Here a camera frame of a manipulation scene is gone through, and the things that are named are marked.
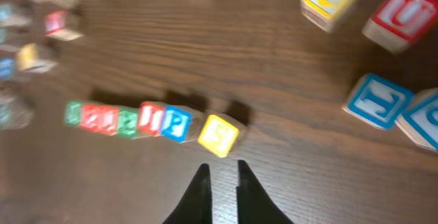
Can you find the blue T block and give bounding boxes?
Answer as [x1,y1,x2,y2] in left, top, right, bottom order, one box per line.
[342,73,414,131]

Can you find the blue L block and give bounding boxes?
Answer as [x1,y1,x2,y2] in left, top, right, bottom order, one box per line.
[0,58,16,80]

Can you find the red A block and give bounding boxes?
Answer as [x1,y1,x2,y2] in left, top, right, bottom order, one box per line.
[44,10,83,41]

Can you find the green N block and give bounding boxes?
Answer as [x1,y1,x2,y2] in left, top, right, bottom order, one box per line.
[64,100,83,127]

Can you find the blue S block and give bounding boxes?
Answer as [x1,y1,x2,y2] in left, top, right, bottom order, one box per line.
[396,88,437,151]

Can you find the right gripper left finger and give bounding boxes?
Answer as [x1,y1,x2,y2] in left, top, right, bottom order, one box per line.
[163,163,212,224]

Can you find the red E block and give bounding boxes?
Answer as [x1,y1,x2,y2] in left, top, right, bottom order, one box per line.
[79,103,100,132]

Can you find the red I block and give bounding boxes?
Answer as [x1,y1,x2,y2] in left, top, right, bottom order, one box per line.
[138,101,167,138]

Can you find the blue P block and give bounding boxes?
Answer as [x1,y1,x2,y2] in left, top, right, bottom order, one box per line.
[160,105,204,143]

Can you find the green R block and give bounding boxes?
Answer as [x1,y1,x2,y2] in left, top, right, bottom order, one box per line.
[116,108,138,139]

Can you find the green 4 block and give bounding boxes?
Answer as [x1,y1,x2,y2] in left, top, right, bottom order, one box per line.
[1,95,34,130]

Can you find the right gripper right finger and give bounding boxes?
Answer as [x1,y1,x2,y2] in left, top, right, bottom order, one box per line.
[236,160,293,224]

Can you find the red u block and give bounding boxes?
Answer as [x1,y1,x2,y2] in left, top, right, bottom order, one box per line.
[362,0,437,54]
[97,105,120,136]

